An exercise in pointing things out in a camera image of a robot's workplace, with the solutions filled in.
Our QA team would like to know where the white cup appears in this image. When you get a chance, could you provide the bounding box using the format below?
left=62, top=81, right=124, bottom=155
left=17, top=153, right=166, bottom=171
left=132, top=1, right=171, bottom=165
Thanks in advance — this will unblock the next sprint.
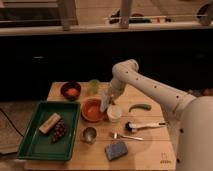
left=107, top=105, right=122, bottom=122

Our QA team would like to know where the blue sponge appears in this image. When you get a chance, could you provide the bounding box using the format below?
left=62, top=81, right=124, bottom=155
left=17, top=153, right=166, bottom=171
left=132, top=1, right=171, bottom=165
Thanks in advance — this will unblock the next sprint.
left=105, top=141, right=128, bottom=161

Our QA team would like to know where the dark red small bowl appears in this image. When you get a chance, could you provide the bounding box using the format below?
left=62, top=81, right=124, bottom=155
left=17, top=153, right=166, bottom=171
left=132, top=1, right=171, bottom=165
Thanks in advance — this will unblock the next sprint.
left=60, top=82, right=81, bottom=101

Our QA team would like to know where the small metal cup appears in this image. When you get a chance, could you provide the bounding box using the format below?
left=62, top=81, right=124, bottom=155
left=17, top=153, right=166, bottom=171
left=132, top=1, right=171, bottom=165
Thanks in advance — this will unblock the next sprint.
left=83, top=127, right=97, bottom=144

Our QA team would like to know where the green chili pepper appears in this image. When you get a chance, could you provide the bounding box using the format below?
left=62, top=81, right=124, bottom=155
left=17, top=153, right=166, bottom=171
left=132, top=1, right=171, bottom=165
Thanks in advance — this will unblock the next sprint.
left=129, top=104, right=152, bottom=112

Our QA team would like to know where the green plastic tray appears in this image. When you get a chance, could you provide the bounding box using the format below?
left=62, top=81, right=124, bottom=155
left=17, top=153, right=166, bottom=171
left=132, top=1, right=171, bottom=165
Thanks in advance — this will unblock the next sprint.
left=17, top=101, right=80, bottom=161

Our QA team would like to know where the dark grape bunch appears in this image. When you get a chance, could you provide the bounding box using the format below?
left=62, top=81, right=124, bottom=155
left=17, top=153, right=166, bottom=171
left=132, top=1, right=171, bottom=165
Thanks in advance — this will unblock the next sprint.
left=51, top=120, right=66, bottom=143

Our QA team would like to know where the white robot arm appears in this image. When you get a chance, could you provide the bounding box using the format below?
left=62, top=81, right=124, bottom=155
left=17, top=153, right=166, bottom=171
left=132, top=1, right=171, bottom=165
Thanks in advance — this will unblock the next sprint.
left=108, top=59, right=213, bottom=171

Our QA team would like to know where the orange-red bowl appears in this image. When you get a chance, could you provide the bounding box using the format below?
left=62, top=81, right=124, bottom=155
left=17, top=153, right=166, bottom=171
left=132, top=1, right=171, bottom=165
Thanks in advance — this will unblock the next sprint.
left=81, top=99, right=106, bottom=122

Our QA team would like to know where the metal fork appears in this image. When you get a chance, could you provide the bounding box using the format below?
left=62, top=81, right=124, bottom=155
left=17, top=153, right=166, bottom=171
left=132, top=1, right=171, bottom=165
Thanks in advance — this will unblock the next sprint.
left=110, top=133, right=143, bottom=141

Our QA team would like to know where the tan wooden block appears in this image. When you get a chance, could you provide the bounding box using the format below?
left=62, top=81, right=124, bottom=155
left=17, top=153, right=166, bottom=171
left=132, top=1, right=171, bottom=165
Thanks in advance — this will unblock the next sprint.
left=39, top=113, right=61, bottom=134

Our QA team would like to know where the orange fruit in bowl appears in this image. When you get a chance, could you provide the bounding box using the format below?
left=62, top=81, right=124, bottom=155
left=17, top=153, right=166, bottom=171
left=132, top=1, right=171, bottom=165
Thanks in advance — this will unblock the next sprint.
left=66, top=88, right=78, bottom=96

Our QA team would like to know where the green translucent cup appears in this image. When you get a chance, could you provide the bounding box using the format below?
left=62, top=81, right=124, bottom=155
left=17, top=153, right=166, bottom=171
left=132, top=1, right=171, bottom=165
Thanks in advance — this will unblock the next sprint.
left=88, top=79, right=99, bottom=95

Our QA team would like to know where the black cable left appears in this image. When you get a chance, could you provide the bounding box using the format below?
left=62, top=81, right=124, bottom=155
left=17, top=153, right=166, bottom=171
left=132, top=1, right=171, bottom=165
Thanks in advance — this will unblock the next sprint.
left=0, top=108, right=25, bottom=138

